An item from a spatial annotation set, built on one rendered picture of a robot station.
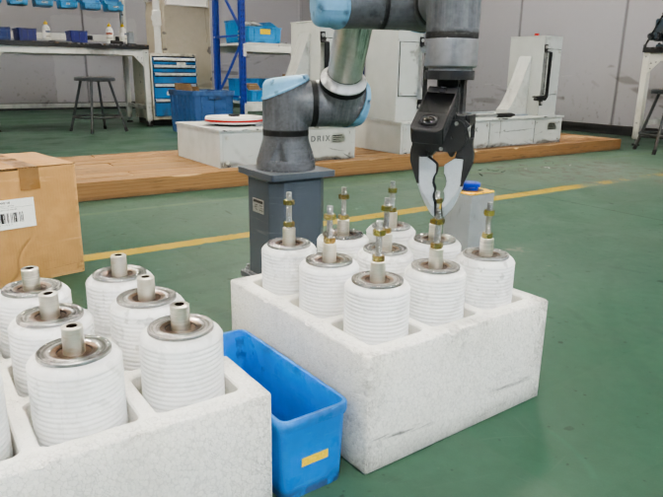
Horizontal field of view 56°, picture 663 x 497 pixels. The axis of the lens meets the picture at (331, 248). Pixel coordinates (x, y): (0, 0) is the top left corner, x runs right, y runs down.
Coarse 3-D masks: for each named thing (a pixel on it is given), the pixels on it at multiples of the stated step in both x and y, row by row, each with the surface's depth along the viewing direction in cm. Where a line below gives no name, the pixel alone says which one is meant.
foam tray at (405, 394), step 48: (240, 288) 109; (288, 336) 98; (336, 336) 88; (432, 336) 89; (480, 336) 96; (528, 336) 103; (336, 384) 89; (384, 384) 85; (432, 384) 91; (480, 384) 98; (528, 384) 107; (384, 432) 87; (432, 432) 94
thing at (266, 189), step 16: (256, 176) 156; (272, 176) 149; (288, 176) 152; (304, 176) 154; (320, 176) 157; (256, 192) 160; (272, 192) 154; (304, 192) 157; (320, 192) 160; (256, 208) 161; (272, 208) 155; (304, 208) 158; (320, 208) 161; (256, 224) 162; (272, 224) 156; (304, 224) 159; (320, 224) 162; (256, 240) 163; (256, 256) 165; (256, 272) 166
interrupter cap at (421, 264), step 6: (420, 258) 100; (426, 258) 100; (414, 264) 97; (420, 264) 98; (426, 264) 98; (444, 264) 98; (450, 264) 98; (456, 264) 98; (420, 270) 95; (426, 270) 94; (432, 270) 95; (438, 270) 94; (444, 270) 95; (450, 270) 94; (456, 270) 95
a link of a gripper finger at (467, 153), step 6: (468, 138) 90; (474, 138) 90; (468, 144) 90; (462, 150) 90; (468, 150) 90; (474, 150) 91; (456, 156) 91; (462, 156) 90; (468, 156) 90; (474, 156) 91; (468, 162) 90; (468, 168) 91; (462, 174) 91; (468, 174) 91; (462, 180) 91
